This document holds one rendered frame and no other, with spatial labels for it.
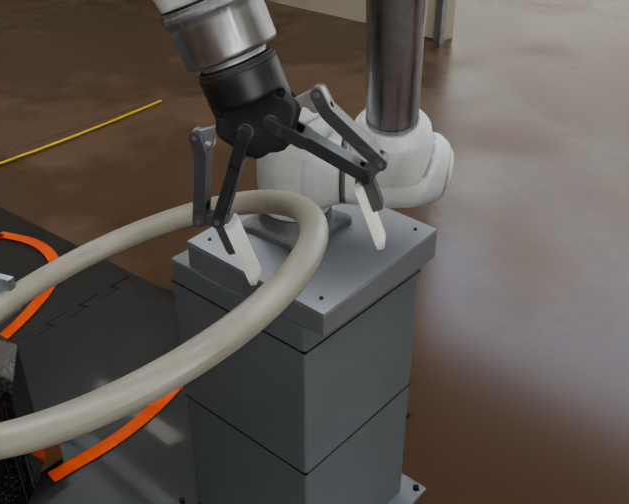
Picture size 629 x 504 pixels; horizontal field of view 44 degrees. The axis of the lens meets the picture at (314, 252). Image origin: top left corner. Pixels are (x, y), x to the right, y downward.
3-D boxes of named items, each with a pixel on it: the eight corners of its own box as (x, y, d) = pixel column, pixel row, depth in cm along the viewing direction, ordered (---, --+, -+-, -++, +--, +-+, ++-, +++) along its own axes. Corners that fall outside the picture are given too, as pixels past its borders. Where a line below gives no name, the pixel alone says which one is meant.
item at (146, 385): (-199, 472, 78) (-217, 449, 77) (96, 239, 116) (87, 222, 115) (176, 472, 53) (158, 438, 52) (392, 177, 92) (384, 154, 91)
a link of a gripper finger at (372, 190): (356, 159, 74) (386, 150, 73) (373, 207, 76) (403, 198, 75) (354, 165, 73) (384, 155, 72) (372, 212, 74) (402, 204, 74)
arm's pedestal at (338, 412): (293, 409, 246) (289, 181, 204) (426, 490, 218) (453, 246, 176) (171, 505, 214) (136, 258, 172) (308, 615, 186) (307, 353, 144)
